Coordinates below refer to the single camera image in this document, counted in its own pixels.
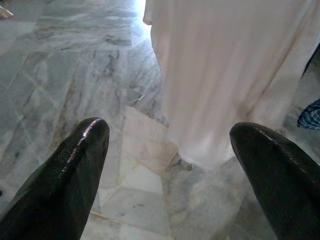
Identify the blue plaid shirt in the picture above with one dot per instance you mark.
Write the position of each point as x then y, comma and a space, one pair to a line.
311, 116

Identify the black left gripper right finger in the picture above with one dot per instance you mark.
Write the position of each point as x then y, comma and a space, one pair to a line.
282, 180

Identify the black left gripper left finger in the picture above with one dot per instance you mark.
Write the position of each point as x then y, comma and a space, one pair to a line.
55, 187

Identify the cream white shirt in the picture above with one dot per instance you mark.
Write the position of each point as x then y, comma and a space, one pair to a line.
225, 75

